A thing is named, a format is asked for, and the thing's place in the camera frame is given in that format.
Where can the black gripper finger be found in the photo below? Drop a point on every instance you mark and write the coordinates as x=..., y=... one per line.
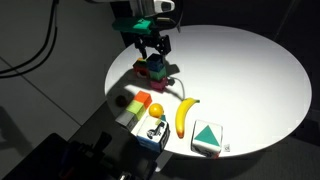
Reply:
x=143, y=50
x=165, y=45

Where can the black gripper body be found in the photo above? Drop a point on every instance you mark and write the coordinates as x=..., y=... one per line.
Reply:
x=151, y=37

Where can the blue block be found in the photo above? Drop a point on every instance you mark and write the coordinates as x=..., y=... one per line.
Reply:
x=155, y=62

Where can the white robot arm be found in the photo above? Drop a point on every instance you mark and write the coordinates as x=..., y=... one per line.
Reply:
x=150, y=6

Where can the pink block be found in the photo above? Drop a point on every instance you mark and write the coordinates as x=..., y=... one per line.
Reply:
x=158, y=83

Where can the orange wooden block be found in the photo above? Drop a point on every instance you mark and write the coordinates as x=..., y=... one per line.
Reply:
x=142, y=98

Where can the lime green wooden block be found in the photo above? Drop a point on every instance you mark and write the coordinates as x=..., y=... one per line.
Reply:
x=135, y=109

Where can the grey wooden block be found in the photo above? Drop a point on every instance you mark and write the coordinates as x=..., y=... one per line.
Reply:
x=127, y=120

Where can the black white patterned plush cube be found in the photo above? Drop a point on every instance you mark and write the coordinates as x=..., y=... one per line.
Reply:
x=153, y=134

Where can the plush cube with teal triangle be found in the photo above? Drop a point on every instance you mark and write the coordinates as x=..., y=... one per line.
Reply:
x=207, y=137

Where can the dark red ball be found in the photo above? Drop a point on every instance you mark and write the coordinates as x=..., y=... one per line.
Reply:
x=121, y=100

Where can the yellow orange ball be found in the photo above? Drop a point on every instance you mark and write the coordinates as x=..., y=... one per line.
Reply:
x=156, y=110

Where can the yellow banana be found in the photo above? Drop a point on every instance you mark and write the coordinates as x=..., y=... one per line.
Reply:
x=182, y=115

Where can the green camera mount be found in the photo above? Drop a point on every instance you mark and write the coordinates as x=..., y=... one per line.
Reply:
x=133, y=25

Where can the dark camera stand equipment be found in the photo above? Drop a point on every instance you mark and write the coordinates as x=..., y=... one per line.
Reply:
x=76, y=158

